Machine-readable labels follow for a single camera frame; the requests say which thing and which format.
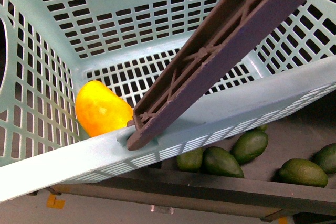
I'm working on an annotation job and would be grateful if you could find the yellow mango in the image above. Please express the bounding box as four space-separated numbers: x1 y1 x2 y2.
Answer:
75 80 133 137

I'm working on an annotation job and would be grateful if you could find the light blue plastic basket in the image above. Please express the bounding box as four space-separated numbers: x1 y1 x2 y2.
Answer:
1 0 335 202

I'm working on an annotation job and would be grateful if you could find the brown basket handle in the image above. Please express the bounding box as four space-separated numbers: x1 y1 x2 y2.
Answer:
127 0 305 151

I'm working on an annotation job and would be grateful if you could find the green avocado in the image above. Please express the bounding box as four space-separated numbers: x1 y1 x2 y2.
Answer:
202 146 245 178
230 130 269 165
176 148 203 173
278 158 328 188

